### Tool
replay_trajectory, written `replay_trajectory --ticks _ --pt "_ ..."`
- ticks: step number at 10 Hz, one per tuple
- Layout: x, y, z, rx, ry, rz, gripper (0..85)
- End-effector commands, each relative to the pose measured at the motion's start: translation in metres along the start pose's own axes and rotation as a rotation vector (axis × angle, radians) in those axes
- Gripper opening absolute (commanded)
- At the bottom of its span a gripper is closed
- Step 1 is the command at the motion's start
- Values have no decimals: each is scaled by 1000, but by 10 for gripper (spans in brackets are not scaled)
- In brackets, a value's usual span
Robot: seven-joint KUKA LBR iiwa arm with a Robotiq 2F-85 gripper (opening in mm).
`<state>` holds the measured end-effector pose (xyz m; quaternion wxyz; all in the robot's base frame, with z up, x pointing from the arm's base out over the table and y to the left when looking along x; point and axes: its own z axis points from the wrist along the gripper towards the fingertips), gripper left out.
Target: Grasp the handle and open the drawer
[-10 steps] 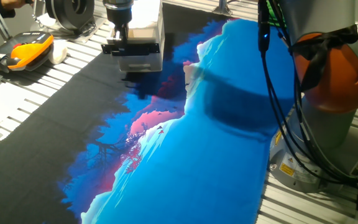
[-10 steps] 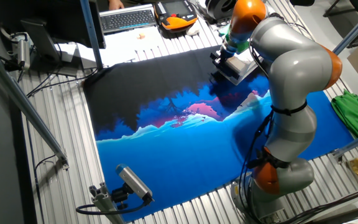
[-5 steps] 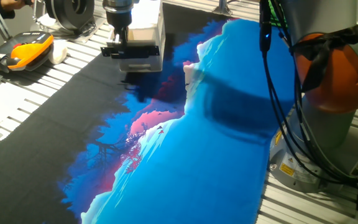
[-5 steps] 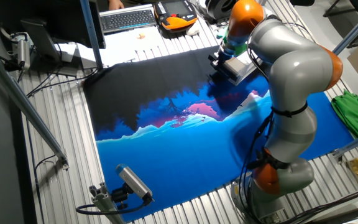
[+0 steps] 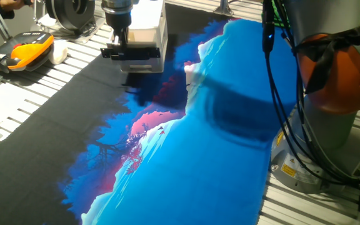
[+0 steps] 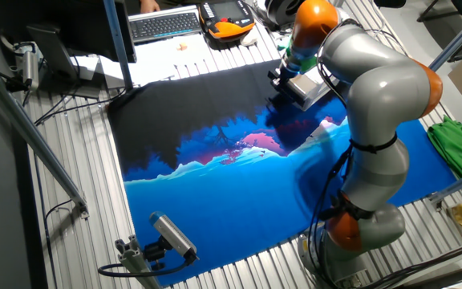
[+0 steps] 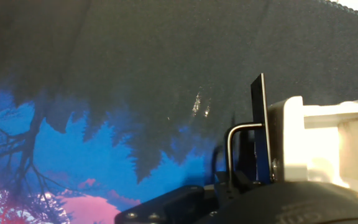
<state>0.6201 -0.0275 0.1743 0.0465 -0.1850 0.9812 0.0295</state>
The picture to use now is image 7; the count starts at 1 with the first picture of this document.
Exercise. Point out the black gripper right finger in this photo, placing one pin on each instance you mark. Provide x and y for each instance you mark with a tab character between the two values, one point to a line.
256	183

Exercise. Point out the landscape print desk mat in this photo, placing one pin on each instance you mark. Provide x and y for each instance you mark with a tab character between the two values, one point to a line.
104	62

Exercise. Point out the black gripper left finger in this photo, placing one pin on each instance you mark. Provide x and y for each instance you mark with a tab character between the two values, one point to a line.
172	205

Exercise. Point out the white drawer with dividers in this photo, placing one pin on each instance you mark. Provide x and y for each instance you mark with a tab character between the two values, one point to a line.
294	140

